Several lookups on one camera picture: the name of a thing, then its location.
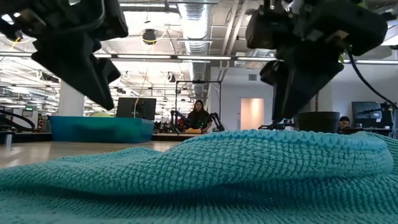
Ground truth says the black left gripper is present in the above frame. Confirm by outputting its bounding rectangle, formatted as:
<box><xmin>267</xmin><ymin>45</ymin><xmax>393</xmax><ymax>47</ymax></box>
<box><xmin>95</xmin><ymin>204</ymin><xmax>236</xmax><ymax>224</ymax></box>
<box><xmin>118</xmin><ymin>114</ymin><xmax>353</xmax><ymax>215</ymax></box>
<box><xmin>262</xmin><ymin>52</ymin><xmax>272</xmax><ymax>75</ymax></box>
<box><xmin>0</xmin><ymin>0</ymin><xmax>121</xmax><ymax>111</ymax></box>

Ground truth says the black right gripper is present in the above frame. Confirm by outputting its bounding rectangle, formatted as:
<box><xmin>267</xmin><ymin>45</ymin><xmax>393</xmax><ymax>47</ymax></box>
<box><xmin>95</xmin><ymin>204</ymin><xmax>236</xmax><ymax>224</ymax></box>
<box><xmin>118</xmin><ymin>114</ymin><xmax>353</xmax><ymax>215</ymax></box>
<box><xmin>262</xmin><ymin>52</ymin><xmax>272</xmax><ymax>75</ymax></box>
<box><xmin>260</xmin><ymin>0</ymin><xmax>388</xmax><ymax>123</ymax></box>

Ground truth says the teal microfiber towel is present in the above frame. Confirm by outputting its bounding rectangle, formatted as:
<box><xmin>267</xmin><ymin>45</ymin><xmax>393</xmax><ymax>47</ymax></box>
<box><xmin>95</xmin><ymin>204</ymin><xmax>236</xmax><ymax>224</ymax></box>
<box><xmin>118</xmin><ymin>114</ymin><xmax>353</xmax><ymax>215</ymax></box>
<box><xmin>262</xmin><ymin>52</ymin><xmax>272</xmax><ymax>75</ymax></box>
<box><xmin>0</xmin><ymin>129</ymin><xmax>398</xmax><ymax>224</ymax></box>

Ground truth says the white pillar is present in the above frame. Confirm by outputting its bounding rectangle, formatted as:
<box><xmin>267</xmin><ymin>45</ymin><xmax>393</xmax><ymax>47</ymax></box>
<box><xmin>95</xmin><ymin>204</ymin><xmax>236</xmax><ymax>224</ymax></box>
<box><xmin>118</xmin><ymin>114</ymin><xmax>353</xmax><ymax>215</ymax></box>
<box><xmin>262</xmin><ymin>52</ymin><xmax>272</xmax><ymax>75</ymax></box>
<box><xmin>58</xmin><ymin>80</ymin><xmax>85</xmax><ymax>118</ymax></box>

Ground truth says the black flat monitor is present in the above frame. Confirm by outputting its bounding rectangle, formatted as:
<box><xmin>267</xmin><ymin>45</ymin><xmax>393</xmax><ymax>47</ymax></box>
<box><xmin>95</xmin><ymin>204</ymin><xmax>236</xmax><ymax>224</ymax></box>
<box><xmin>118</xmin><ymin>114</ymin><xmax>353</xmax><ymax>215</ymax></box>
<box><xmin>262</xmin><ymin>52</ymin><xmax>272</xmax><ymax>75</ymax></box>
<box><xmin>116</xmin><ymin>97</ymin><xmax>157</xmax><ymax>121</ymax></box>

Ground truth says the black plant pot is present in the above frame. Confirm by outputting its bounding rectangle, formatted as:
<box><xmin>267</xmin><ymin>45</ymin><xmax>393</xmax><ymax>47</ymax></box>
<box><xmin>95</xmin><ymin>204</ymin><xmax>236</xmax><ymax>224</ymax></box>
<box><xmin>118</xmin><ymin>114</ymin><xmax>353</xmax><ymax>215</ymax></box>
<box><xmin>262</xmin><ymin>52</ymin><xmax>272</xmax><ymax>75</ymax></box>
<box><xmin>294</xmin><ymin>111</ymin><xmax>341</xmax><ymax>134</ymax></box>

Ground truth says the teal plastic bin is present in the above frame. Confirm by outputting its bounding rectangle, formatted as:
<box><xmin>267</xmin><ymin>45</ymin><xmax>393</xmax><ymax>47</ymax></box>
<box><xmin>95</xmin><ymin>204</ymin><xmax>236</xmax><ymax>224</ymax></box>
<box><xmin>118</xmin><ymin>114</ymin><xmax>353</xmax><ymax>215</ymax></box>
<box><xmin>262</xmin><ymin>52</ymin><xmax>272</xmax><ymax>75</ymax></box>
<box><xmin>50</xmin><ymin>116</ymin><xmax>155</xmax><ymax>144</ymax></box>

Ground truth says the person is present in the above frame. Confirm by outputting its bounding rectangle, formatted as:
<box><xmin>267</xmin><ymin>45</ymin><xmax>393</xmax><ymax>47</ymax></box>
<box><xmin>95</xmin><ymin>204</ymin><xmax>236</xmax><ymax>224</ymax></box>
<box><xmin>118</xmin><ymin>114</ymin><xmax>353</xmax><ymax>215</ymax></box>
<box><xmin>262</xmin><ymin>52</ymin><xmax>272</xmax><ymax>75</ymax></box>
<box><xmin>338</xmin><ymin>116</ymin><xmax>352</xmax><ymax>133</ymax></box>
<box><xmin>186</xmin><ymin>99</ymin><xmax>214</xmax><ymax>131</ymax></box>

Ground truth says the dark wide monitor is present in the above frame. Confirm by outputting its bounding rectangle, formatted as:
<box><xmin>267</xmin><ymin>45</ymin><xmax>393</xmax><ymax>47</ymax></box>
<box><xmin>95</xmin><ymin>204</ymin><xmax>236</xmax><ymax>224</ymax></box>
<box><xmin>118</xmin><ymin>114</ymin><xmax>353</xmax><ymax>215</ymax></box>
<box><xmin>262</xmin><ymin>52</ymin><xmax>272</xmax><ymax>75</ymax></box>
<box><xmin>351</xmin><ymin>101</ymin><xmax>384</xmax><ymax>128</ymax></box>

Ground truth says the black gantry stand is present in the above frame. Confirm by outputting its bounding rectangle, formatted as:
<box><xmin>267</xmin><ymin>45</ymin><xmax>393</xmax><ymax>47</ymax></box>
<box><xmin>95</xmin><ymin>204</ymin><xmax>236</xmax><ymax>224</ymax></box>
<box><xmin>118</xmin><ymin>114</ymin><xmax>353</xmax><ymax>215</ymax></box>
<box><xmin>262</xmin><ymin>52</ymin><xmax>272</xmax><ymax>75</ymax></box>
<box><xmin>175</xmin><ymin>80</ymin><xmax>223</xmax><ymax>131</ymax></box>

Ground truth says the white cabinet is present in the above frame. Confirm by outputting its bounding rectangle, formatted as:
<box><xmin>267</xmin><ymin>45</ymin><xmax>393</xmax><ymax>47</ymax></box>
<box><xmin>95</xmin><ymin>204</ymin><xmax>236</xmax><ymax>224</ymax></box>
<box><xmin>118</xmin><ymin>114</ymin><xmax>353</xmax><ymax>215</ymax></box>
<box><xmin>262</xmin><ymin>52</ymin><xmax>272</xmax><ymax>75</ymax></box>
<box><xmin>12</xmin><ymin>108</ymin><xmax>40</xmax><ymax>130</ymax></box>

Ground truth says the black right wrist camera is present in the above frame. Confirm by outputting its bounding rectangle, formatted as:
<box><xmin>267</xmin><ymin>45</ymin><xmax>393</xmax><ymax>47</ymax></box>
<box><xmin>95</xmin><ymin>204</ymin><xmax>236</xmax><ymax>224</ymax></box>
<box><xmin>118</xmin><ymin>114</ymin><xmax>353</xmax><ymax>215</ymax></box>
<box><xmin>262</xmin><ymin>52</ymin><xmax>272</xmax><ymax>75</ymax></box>
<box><xmin>245</xmin><ymin>7</ymin><xmax>282</xmax><ymax>50</ymax></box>

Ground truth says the black ceiling camera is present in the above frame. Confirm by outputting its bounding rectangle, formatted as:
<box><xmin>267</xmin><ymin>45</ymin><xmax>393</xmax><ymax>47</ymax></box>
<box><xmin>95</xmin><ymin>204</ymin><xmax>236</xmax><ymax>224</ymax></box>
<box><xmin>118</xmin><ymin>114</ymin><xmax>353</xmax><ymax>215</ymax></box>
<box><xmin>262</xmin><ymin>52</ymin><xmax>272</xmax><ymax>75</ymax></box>
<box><xmin>142</xmin><ymin>28</ymin><xmax>157</xmax><ymax>46</ymax></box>

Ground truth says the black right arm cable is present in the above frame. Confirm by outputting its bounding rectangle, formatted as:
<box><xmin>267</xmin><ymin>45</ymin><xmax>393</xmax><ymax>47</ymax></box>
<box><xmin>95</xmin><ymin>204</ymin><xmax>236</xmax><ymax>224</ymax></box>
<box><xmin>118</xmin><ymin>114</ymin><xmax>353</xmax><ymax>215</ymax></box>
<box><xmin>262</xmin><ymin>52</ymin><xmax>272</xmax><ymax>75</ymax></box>
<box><xmin>346</xmin><ymin>49</ymin><xmax>398</xmax><ymax>110</ymax></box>

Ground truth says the thick black looped cable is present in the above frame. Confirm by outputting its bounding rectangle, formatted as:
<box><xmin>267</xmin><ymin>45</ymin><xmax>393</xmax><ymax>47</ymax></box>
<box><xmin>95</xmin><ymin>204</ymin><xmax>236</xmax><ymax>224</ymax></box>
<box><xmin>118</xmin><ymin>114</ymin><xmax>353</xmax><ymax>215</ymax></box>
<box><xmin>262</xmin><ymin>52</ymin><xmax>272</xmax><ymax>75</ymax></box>
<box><xmin>0</xmin><ymin>108</ymin><xmax>35</xmax><ymax>131</ymax></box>

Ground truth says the black aluminium table frame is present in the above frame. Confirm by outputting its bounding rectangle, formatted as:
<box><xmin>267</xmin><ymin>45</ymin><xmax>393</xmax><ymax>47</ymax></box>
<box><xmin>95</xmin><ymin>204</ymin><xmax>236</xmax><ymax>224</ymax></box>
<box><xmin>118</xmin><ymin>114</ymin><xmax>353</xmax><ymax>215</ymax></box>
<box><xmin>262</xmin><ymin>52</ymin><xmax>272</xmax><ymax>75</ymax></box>
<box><xmin>12</xmin><ymin>132</ymin><xmax>187</xmax><ymax>143</ymax></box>

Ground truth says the silver ribbed ventilation duct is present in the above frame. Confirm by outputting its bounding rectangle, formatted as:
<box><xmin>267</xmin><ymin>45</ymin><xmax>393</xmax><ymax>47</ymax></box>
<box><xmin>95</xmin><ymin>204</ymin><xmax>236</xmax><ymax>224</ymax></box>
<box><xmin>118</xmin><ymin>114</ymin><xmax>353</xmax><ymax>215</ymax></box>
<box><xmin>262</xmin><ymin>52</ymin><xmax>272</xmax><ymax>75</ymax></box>
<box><xmin>177</xmin><ymin>2</ymin><xmax>216</xmax><ymax>100</ymax></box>

